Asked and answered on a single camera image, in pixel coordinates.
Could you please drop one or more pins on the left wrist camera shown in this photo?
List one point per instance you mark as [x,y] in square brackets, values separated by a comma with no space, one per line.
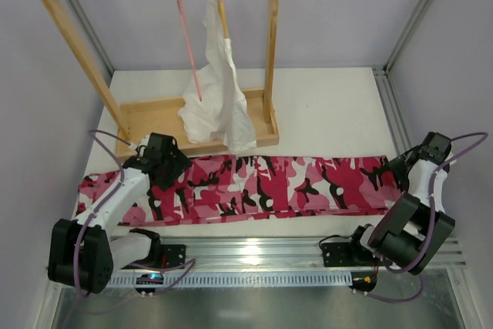
[143,143]

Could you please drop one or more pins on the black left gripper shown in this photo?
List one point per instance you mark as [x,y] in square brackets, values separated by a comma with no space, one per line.
[174,167]

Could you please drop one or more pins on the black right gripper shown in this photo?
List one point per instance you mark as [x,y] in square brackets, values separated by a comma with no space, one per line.
[400,169]

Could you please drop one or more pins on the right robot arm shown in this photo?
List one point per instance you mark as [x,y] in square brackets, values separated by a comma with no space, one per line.
[415,227]

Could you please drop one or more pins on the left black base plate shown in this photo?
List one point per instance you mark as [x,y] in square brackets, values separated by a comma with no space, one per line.
[172,255]

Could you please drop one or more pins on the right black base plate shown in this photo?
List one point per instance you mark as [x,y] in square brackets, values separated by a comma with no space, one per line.
[346,254]

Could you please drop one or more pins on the pink wire hanger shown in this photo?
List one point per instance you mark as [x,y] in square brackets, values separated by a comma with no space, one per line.
[189,48]

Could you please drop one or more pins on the pink camouflage trousers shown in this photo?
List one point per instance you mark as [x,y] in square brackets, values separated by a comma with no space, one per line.
[228,188]

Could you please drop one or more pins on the wooden hanger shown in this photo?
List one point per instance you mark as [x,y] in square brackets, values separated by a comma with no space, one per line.
[222,14]

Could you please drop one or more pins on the aluminium mounting rail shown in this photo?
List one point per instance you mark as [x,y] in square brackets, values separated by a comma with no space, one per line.
[219,254]

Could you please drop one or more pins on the white t-shirt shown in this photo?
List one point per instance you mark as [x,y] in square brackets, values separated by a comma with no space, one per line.
[220,113]

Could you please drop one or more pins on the wooden clothes rack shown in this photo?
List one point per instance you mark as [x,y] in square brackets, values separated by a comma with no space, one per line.
[136,119]

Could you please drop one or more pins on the slotted cable duct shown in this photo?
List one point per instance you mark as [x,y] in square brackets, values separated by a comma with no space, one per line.
[322,278]

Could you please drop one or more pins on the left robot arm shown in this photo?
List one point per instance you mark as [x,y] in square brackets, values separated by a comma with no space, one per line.
[83,253]

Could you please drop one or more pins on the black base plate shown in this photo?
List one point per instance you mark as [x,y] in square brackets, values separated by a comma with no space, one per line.
[346,254]
[172,255]

